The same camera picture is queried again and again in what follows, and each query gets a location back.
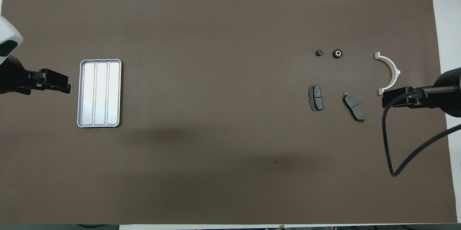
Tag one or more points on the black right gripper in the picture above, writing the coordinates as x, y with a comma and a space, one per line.
448, 97

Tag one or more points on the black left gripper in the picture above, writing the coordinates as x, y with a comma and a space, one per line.
10, 77

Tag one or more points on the large black bearing gear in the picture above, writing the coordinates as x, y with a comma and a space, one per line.
337, 53

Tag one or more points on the silver metal tray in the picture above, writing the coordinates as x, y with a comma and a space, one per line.
101, 93

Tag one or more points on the grey curved brake pad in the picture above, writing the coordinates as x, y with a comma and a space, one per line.
353, 107

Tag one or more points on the dark rectangular brake pad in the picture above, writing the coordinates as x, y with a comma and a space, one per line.
316, 97

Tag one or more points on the brown table mat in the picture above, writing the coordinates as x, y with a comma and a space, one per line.
216, 79

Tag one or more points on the white semicircular plastic bracket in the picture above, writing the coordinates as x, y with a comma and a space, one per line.
392, 66

